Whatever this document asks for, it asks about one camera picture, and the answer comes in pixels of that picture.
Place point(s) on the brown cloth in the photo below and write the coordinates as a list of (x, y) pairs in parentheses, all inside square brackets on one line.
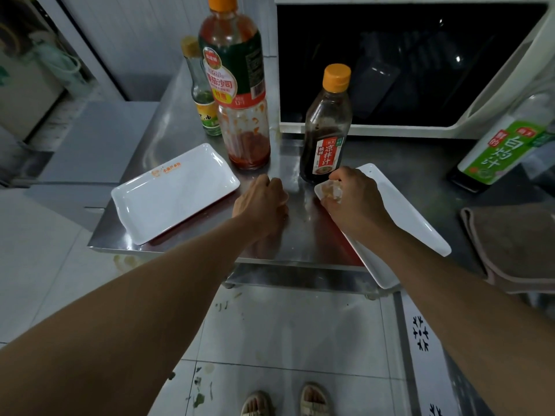
[(516, 246)]

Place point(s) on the eggshell pieces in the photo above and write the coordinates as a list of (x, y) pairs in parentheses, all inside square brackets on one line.
[(326, 190)]

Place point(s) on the person's left forearm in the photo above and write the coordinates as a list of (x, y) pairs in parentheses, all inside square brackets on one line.
[(121, 333)]

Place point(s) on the pale green kettle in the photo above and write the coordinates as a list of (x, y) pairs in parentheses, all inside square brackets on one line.
[(65, 69)]

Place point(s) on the white microwave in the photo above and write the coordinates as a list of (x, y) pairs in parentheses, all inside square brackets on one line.
[(412, 60)]

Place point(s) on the plain white rectangular plate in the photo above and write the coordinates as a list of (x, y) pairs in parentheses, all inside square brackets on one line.
[(412, 225)]

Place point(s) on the dark sauce bottle orange cap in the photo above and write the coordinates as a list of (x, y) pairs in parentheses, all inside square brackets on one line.
[(327, 129)]

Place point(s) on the person's right hand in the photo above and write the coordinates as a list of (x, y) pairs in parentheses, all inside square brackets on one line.
[(362, 207)]

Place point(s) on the white cabinet green print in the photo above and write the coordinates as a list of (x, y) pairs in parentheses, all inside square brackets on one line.
[(26, 103)]

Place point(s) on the white plate orange print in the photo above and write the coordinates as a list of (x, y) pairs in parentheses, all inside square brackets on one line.
[(173, 194)]

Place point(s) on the large ketchup bottle orange cap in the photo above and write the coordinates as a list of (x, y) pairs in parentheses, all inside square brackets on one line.
[(234, 82)]

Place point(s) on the low grey cabinet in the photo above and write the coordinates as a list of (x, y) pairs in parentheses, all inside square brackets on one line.
[(95, 142)]

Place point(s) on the beige woven slipper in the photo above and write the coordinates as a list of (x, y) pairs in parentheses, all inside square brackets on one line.
[(256, 405), (315, 400)]

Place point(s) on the person's left hand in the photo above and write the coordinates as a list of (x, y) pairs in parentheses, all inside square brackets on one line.
[(262, 207)]

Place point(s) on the clear bottle green label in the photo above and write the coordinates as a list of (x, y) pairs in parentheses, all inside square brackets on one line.
[(503, 147)]

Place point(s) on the stainless steel table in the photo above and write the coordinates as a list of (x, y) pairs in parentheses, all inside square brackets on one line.
[(416, 168)]

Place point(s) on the small glass bottle tan cap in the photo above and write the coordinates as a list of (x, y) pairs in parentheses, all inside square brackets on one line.
[(201, 95)]

